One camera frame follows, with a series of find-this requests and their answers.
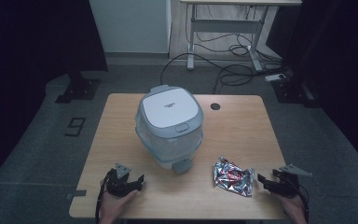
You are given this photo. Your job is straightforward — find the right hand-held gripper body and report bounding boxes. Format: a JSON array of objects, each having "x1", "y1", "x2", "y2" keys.
[{"x1": 270, "y1": 163, "x2": 313, "y2": 199}]

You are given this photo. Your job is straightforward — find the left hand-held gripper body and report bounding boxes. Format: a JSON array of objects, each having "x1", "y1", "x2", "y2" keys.
[{"x1": 104, "y1": 162, "x2": 139, "y2": 198}]

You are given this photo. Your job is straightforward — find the silver red foil wrapper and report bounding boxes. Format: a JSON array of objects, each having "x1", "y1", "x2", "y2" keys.
[{"x1": 213, "y1": 156, "x2": 255, "y2": 198}]

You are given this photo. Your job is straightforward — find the person's left hand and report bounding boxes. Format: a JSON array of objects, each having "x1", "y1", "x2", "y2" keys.
[{"x1": 98, "y1": 188, "x2": 140, "y2": 224}]

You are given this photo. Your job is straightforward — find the person's right hand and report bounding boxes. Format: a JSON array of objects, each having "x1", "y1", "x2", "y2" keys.
[{"x1": 270, "y1": 189, "x2": 309, "y2": 224}]

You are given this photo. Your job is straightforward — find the grey tape strip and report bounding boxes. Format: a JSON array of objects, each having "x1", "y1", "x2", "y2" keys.
[{"x1": 65, "y1": 189, "x2": 88, "y2": 201}]

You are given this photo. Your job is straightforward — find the black stand base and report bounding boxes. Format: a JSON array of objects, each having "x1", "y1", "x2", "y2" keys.
[
  {"x1": 54, "y1": 72, "x2": 103, "y2": 105},
  {"x1": 270, "y1": 77, "x2": 318, "y2": 109}
]

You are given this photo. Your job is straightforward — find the white power strip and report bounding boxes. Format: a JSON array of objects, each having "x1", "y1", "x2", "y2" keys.
[{"x1": 264, "y1": 72, "x2": 287, "y2": 83}]

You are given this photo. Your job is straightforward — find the dark curtain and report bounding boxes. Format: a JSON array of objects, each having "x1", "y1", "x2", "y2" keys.
[
  {"x1": 265, "y1": 0, "x2": 358, "y2": 178},
  {"x1": 0, "y1": 0, "x2": 109, "y2": 194}
]

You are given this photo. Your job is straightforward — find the white cabinet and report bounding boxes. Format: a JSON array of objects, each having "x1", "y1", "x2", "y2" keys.
[{"x1": 88, "y1": 0, "x2": 172, "y2": 54}]

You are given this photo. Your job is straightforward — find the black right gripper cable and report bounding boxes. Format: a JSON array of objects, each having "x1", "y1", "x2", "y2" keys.
[{"x1": 297, "y1": 182, "x2": 311, "y2": 223}]

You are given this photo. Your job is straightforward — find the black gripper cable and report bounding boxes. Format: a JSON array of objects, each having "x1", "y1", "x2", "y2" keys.
[
  {"x1": 297, "y1": 182, "x2": 311, "y2": 223},
  {"x1": 94, "y1": 175, "x2": 111, "y2": 224}
]

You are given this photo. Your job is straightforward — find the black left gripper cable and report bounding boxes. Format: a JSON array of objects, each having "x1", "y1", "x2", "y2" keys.
[{"x1": 94, "y1": 175, "x2": 111, "y2": 224}]

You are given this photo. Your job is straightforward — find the black floor cable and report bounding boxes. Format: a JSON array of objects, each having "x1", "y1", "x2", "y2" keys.
[
  {"x1": 185, "y1": 3, "x2": 282, "y2": 63},
  {"x1": 212, "y1": 63, "x2": 264, "y2": 95},
  {"x1": 159, "y1": 51, "x2": 231, "y2": 87}
]

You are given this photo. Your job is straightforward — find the white frame desk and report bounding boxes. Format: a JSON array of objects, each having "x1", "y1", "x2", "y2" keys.
[{"x1": 180, "y1": 0, "x2": 303, "y2": 73}]

